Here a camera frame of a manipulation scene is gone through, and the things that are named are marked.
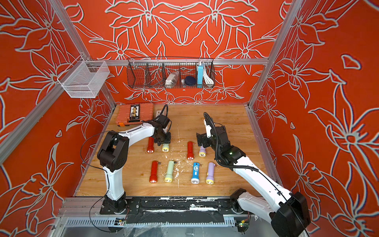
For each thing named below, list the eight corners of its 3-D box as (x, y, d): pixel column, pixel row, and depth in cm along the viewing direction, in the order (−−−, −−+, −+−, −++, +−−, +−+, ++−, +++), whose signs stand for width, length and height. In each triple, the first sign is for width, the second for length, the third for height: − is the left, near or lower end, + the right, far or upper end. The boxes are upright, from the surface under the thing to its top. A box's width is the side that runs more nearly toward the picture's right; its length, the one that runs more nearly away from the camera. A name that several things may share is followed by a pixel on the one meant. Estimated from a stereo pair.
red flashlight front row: (149, 182, 82) (148, 181, 80) (153, 162, 90) (152, 160, 87) (158, 182, 82) (157, 181, 80) (161, 162, 90) (160, 160, 87)
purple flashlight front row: (205, 183, 82) (206, 182, 80) (208, 163, 89) (208, 161, 87) (212, 185, 81) (213, 183, 79) (214, 164, 89) (215, 162, 87)
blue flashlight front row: (191, 183, 82) (191, 182, 79) (191, 164, 89) (191, 162, 86) (200, 183, 82) (200, 182, 79) (199, 164, 89) (199, 162, 86)
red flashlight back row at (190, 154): (187, 160, 91) (187, 158, 88) (187, 143, 98) (187, 141, 96) (193, 160, 91) (193, 158, 88) (193, 143, 98) (193, 141, 96)
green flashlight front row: (165, 182, 82) (164, 180, 80) (167, 162, 90) (166, 160, 88) (173, 182, 82) (172, 180, 80) (174, 162, 90) (174, 160, 88)
